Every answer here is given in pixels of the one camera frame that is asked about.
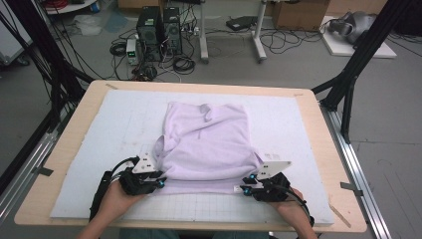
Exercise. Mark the person's left hand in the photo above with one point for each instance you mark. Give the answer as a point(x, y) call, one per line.
point(116, 204)

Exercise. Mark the black metal frame stand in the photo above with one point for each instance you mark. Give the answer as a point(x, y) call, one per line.
point(365, 49)
point(49, 56)

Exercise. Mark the black tape piece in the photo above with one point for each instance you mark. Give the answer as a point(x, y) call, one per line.
point(44, 171)
point(351, 188)

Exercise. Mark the person's right hand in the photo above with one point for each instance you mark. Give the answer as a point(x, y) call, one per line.
point(293, 212)

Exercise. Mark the lavender printed towel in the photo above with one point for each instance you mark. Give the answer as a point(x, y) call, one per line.
point(205, 146)

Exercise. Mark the white floor board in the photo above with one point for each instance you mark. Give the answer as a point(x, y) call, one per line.
point(371, 51)

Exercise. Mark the flat cardboard box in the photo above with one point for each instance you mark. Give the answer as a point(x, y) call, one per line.
point(139, 4)

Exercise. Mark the white power supply unit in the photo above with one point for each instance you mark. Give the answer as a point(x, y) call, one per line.
point(132, 51)

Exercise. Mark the large black computer tower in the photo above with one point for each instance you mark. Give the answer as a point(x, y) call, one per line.
point(149, 33)

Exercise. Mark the slim black computer tower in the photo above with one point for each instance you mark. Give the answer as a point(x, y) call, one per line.
point(172, 30)

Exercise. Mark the white stand leg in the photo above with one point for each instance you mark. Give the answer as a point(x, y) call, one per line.
point(259, 33)
point(203, 33)

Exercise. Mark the white grid foam mat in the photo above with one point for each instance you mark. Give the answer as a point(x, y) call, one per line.
point(126, 132)

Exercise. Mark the large cardboard box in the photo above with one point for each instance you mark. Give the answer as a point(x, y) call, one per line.
point(300, 15)

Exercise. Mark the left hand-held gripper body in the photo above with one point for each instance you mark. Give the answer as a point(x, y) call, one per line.
point(137, 184)

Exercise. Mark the flat black device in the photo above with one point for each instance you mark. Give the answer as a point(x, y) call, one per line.
point(241, 22)

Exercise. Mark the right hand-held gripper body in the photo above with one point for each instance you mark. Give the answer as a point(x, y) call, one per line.
point(275, 189)

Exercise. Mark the clear plastic sheet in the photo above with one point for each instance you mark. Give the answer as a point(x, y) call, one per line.
point(87, 26)

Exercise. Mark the aluminium rail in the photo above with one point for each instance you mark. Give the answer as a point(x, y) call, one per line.
point(358, 172)
point(23, 172)

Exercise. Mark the grey headset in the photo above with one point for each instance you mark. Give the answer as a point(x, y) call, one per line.
point(355, 25)

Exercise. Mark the white case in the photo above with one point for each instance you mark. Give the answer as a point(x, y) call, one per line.
point(13, 43)

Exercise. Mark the thin wooden stick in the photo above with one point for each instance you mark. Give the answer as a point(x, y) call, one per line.
point(340, 215)

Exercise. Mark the white round table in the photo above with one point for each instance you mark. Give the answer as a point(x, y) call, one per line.
point(71, 8)

